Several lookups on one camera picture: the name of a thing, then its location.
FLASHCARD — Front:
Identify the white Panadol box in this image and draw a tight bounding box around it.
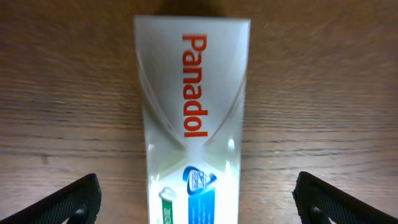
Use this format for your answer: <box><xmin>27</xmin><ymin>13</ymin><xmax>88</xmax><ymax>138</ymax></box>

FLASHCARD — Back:
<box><xmin>134</xmin><ymin>16</ymin><xmax>251</xmax><ymax>224</ymax></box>

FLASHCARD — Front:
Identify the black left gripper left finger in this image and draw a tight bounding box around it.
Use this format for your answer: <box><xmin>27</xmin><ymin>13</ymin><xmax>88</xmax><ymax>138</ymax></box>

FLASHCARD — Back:
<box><xmin>1</xmin><ymin>174</ymin><xmax>101</xmax><ymax>223</ymax></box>

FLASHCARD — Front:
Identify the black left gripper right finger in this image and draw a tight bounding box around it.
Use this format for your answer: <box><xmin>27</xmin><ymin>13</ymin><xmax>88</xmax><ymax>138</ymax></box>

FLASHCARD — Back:
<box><xmin>292</xmin><ymin>172</ymin><xmax>397</xmax><ymax>224</ymax></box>

